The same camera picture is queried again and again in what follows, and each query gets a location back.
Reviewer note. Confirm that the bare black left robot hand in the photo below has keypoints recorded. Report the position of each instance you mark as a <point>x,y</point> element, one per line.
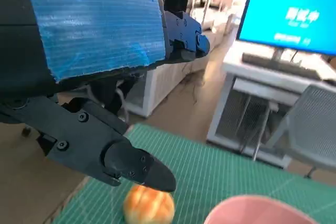
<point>92,24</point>

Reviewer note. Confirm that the pink bowl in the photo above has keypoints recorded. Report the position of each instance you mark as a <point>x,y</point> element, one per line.
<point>262,211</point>

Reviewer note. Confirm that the round toy bread bun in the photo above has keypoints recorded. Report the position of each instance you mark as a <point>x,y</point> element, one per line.
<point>149,205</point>

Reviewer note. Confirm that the white mesh-front cabinet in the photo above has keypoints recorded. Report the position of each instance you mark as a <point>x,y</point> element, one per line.
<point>262,90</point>

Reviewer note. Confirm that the green cutting mat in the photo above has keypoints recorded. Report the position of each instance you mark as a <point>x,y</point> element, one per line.
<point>210,169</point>

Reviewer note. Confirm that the black keyboard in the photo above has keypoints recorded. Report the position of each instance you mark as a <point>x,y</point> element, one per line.
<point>275,65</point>

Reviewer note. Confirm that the computer monitor with blue screen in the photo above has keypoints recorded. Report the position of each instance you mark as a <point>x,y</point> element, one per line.
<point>288,11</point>

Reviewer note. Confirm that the grey mesh chair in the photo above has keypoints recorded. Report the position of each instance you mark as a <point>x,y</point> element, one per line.
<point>315,124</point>

